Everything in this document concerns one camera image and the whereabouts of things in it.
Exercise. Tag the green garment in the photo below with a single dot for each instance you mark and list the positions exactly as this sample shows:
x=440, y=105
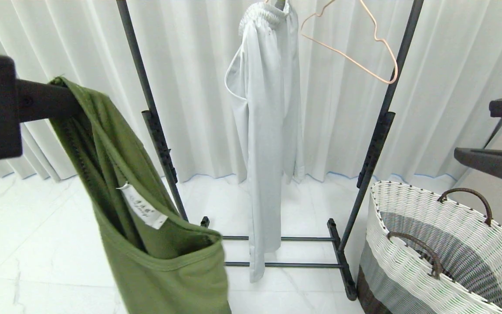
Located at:
x=159, y=274

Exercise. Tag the pale grey shorts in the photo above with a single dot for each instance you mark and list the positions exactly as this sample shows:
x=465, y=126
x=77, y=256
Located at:
x=264, y=152

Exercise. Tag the black clothes rack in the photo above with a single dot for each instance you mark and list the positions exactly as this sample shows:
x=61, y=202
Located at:
x=375, y=144

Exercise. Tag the white laundry basket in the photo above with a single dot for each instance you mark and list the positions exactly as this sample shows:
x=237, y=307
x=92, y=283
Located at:
x=408, y=261

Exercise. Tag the pink clothes hanger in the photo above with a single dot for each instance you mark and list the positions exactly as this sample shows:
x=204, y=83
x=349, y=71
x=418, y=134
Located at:
x=347, y=57

